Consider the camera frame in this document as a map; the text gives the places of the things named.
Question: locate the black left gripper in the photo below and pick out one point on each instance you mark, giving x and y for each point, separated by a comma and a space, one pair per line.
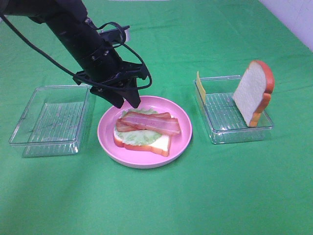
113, 81

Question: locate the bacon strip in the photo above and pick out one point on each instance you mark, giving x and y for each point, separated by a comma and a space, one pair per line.
163, 125
121, 127

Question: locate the green lettuce leaf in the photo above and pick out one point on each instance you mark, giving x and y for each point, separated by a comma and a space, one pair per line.
138, 137

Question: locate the toast bread slice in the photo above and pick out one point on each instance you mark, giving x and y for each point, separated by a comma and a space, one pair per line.
160, 146
253, 93

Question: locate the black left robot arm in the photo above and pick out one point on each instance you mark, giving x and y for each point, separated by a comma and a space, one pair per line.
93, 49

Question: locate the pink round plate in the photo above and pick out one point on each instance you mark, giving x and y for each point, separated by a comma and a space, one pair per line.
144, 159

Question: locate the clear left plastic tray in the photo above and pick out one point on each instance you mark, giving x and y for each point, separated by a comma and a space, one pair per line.
54, 121

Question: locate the clear plastic tray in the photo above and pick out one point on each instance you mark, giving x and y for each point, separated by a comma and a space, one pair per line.
54, 121
222, 119

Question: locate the yellow cheese slice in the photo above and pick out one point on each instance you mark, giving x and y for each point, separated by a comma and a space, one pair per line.
201, 90

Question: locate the clear right plastic tray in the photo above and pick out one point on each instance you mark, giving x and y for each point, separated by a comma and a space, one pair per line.
222, 119

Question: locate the upright toast bread slice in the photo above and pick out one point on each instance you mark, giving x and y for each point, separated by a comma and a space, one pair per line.
253, 93

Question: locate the green table cloth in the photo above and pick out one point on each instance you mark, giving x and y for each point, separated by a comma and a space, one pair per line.
251, 188

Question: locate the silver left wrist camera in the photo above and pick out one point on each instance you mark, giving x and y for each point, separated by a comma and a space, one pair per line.
114, 36

